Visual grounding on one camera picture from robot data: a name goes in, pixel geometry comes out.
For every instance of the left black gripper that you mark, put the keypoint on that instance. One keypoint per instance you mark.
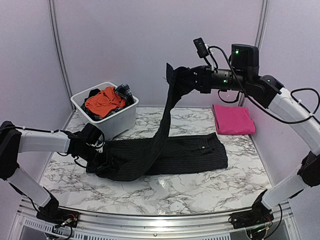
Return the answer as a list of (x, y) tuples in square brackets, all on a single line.
[(91, 164)]

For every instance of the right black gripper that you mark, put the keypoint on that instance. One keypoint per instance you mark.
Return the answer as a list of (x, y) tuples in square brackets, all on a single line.
[(201, 84)]

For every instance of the black striped garment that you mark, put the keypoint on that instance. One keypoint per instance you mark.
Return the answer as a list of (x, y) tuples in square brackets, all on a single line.
[(129, 159)]

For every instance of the magenta pink trousers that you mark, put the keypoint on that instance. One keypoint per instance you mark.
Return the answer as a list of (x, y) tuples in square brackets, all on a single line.
[(233, 120)]

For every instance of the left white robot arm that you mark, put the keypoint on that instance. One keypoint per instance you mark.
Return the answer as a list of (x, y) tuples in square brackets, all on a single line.
[(15, 139)]

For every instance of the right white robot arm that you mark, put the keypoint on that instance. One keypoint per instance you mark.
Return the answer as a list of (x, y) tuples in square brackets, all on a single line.
[(270, 96)]

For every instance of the white plastic laundry bin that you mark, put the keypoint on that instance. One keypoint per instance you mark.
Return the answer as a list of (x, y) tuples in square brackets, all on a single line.
[(113, 125)]

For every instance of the orange garment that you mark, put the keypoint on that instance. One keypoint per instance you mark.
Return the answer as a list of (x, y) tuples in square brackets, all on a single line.
[(104, 102)]

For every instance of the black garment in bin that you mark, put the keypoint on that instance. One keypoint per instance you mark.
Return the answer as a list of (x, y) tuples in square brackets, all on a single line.
[(93, 92)]

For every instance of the plaid grey garment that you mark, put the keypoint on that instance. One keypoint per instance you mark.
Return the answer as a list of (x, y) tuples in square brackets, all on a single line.
[(124, 91)]

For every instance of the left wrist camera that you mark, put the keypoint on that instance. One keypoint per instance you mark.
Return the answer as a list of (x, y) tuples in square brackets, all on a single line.
[(93, 135)]

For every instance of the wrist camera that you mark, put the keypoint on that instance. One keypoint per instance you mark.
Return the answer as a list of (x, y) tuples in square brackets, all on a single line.
[(201, 48), (93, 135)]

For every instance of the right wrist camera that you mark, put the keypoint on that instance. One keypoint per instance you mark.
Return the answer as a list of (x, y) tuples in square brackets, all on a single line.
[(201, 48)]

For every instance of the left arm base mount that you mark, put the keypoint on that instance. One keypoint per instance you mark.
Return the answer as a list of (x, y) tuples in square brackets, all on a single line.
[(60, 216)]

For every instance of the right aluminium wall post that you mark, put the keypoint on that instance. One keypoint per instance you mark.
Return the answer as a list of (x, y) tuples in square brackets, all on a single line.
[(261, 23)]

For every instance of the aluminium wall post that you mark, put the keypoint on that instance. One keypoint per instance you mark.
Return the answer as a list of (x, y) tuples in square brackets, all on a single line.
[(59, 51), (261, 23)]

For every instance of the left aluminium wall post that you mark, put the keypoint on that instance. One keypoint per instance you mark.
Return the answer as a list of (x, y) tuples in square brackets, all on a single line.
[(59, 51)]

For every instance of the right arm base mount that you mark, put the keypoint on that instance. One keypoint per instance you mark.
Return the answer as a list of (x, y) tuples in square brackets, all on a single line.
[(249, 218)]

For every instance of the aluminium front rail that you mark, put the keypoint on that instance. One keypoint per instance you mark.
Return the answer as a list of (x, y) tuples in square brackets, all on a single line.
[(108, 226)]

